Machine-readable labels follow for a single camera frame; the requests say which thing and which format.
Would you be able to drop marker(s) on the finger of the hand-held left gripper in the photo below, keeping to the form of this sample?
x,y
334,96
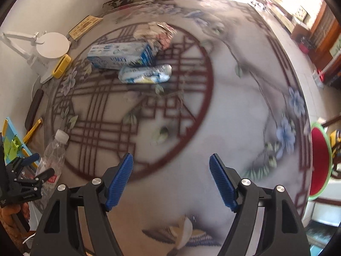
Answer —
x,y
26,161
44,175

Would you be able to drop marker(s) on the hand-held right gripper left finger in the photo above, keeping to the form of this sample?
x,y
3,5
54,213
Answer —
x,y
120,181

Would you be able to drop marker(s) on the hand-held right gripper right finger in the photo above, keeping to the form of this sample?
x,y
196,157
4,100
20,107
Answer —
x,y
223,181

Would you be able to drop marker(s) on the clear plastic bottle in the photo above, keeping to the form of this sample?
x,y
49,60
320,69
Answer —
x,y
54,156

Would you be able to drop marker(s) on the pink trash bin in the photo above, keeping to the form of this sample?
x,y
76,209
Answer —
x,y
306,45

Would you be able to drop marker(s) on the person's left hand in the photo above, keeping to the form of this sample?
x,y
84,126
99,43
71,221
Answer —
x,y
12,216

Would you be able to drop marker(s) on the blue board with yellow pieces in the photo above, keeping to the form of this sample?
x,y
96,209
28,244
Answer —
x,y
12,133

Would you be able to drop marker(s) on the round red green-rimmed cushion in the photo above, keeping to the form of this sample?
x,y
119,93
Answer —
x,y
319,160

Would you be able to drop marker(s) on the yellow rectangular case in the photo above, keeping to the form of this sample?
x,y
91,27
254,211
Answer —
x,y
61,66

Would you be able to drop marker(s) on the crumpled blue white packet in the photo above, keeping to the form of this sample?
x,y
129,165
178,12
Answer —
x,y
145,74

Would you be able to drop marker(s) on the white folding desk lamp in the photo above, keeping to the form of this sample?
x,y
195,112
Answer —
x,y
52,44

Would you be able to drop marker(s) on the yellow toy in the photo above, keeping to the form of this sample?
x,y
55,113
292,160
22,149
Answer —
x,y
335,138

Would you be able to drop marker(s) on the blue rectangular carton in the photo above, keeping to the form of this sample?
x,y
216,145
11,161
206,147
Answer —
x,y
122,56

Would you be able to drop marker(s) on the brown patterned box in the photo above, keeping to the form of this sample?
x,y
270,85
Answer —
x,y
85,27

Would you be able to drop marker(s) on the crumpled printed wrapper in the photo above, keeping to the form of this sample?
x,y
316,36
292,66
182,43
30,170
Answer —
x,y
159,35

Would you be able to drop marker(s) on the floral chair cushion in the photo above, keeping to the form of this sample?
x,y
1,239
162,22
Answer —
x,y
125,3

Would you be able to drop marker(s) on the low wooden media cabinet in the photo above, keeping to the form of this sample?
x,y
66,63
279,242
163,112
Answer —
x,y
279,12

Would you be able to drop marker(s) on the small framed picture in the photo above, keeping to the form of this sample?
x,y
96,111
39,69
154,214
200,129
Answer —
x,y
301,12

